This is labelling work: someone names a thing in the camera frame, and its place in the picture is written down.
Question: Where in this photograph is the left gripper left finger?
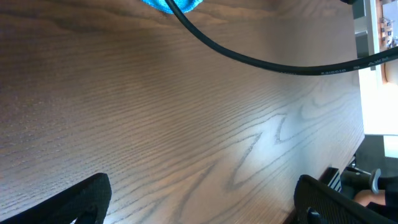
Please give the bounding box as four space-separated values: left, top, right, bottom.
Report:
1 173 112 224

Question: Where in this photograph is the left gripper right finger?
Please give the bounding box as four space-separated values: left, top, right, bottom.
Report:
294 175 396 224

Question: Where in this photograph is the blue microfiber cloth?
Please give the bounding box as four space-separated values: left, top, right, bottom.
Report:
141 0 203 14

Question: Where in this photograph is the left black cable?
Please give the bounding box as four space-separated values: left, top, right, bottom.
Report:
164 0 398 76

